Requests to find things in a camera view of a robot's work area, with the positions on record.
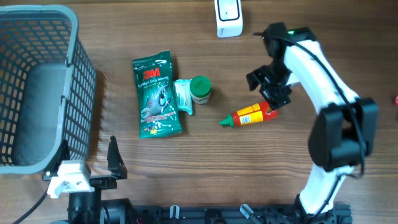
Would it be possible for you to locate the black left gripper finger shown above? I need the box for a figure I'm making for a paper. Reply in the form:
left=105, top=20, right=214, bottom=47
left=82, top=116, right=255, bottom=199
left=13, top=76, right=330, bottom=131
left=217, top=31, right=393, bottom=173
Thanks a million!
left=45, top=140, right=70, bottom=176
left=107, top=136, right=127, bottom=179

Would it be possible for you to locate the red yellow sauce bottle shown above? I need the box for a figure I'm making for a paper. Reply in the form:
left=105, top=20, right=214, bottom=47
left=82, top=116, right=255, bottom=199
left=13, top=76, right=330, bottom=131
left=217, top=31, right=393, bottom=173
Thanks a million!
left=220, top=101, right=279, bottom=127

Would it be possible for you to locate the green snack bag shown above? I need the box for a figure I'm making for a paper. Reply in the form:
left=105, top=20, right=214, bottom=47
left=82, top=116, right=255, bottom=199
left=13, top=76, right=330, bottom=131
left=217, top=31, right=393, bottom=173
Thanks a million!
left=132, top=50, right=182, bottom=139

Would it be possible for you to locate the green lid jar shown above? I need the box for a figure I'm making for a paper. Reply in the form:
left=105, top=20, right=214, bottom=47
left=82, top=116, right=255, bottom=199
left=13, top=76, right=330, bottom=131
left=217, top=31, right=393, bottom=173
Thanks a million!
left=190, top=76, right=212, bottom=105

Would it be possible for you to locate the light blue tissue packet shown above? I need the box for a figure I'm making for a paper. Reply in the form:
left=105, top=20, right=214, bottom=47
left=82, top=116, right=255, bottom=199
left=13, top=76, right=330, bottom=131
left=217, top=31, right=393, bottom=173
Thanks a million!
left=174, top=79, right=193, bottom=115

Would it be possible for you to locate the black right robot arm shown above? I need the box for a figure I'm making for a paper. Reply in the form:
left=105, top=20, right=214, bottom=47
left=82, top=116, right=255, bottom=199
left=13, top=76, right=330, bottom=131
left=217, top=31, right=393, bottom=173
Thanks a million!
left=246, top=22, right=378, bottom=223

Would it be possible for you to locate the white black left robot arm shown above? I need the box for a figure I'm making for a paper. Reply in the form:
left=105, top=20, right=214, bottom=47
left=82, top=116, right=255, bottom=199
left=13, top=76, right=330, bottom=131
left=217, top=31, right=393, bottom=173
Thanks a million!
left=44, top=136, right=142, bottom=223

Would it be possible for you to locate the white barcode scanner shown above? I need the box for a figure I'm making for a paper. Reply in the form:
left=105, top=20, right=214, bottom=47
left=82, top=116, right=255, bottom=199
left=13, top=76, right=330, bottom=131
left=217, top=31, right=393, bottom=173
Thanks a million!
left=214, top=0, right=243, bottom=38

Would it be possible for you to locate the grey plastic mesh basket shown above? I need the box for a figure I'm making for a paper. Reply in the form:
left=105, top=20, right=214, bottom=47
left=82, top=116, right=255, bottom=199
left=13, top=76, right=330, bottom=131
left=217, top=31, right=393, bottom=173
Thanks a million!
left=1, top=5, right=96, bottom=175

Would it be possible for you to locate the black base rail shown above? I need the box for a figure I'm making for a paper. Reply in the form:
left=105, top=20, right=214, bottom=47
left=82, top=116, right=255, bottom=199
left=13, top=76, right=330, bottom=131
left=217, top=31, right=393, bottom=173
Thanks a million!
left=124, top=204, right=353, bottom=224

